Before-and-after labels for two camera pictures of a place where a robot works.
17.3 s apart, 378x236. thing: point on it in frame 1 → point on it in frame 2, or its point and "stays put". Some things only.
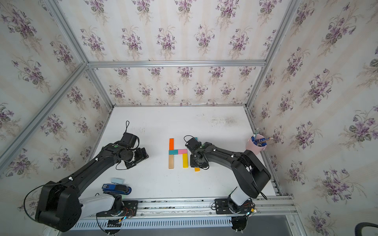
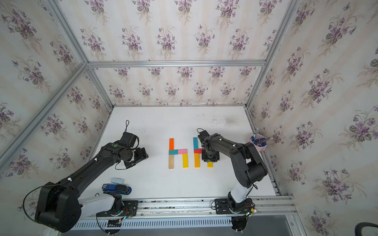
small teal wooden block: x=174 y=152 stays put
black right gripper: x=192 y=163 → x=204 y=158
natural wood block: x=171 y=162 stays put
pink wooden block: x=181 y=151 stays put
